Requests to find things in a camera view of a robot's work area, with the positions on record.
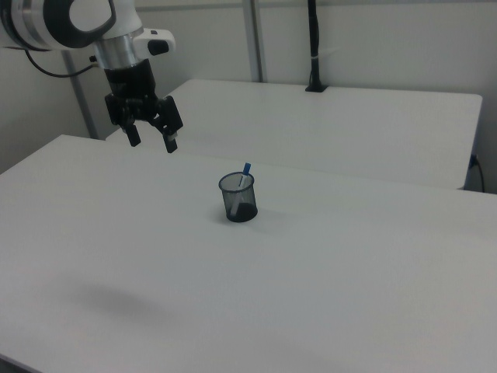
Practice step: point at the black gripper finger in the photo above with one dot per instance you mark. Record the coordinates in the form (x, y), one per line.
(171, 143)
(134, 136)

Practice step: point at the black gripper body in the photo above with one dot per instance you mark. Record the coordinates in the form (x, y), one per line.
(134, 95)

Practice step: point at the white marker with blue cap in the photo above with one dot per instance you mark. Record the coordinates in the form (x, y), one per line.
(240, 190)

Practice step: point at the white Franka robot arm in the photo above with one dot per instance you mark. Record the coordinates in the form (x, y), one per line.
(81, 23)

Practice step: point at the black mesh pen cup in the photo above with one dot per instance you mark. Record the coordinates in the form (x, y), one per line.
(237, 202)

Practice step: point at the white table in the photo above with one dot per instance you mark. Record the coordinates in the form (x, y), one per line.
(310, 128)

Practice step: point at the grey metal wall post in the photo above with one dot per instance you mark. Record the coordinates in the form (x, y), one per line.
(256, 39)
(79, 101)

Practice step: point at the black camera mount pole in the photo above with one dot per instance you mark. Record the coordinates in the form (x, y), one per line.
(315, 46)

